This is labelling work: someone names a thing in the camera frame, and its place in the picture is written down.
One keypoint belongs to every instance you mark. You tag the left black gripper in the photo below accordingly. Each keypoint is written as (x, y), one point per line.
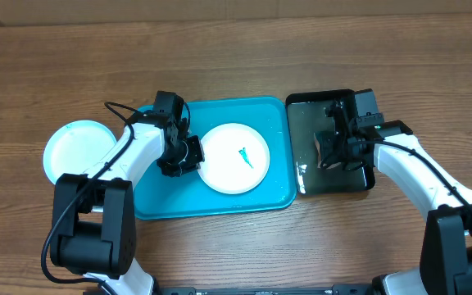
(197, 156)

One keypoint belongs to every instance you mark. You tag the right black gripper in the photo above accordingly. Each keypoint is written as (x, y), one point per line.
(335, 148)

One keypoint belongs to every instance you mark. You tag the green scrubbing sponge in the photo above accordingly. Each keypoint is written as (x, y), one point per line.
(324, 147)

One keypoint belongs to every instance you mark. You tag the pink white plate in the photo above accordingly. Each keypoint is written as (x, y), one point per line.
(236, 158)

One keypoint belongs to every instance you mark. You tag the light blue plate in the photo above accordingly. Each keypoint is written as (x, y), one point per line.
(75, 147)

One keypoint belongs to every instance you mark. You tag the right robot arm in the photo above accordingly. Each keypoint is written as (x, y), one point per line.
(446, 205)

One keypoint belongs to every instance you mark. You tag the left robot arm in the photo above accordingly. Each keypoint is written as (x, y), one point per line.
(93, 234)

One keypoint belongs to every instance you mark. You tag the black rectangular water tray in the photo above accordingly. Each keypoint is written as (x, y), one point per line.
(306, 116)

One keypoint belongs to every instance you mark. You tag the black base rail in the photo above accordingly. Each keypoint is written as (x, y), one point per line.
(337, 289)

